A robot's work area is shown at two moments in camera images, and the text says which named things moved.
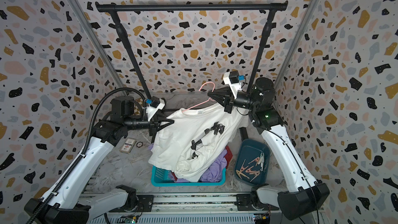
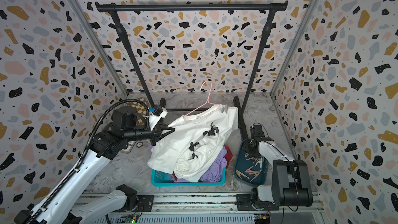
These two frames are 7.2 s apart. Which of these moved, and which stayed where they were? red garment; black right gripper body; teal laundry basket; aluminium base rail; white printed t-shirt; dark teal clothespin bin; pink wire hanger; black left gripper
Moved: white printed t-shirt; pink wire hanger; black right gripper body; black left gripper
Stayed: teal laundry basket; red garment; dark teal clothespin bin; aluminium base rail
